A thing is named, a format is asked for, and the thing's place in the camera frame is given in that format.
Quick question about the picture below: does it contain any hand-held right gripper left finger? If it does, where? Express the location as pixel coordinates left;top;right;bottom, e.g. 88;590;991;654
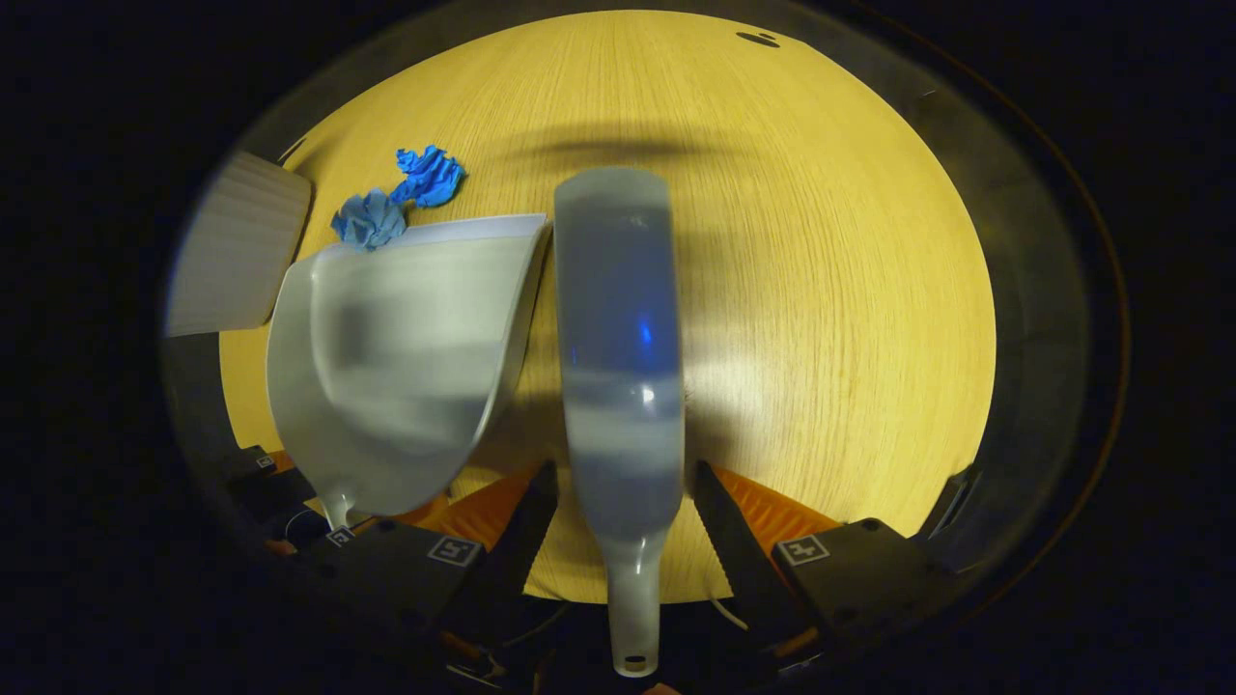
319;460;560;669

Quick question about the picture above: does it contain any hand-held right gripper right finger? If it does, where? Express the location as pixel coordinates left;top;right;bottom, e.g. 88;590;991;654
692;460;959;669

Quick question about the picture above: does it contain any white dustpan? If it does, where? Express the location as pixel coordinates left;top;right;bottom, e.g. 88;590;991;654
266;213;552;531

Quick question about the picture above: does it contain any small white broom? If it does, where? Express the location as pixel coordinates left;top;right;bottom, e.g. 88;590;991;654
553;166;688;679

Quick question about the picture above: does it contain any white garbage bin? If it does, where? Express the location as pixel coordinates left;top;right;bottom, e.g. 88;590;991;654
164;150;314;339

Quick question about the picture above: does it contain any blue paper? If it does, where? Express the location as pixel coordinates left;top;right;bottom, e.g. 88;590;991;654
331;188;407;253
390;145;467;209

